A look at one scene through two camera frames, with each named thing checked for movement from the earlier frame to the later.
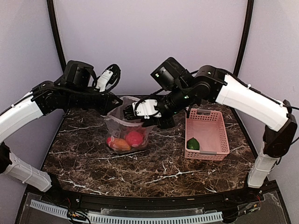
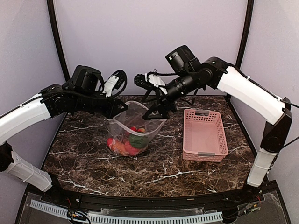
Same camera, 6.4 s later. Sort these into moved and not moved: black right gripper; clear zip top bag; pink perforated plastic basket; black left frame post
Moved: clear zip top bag; black right gripper
Not moved: black left frame post; pink perforated plastic basket
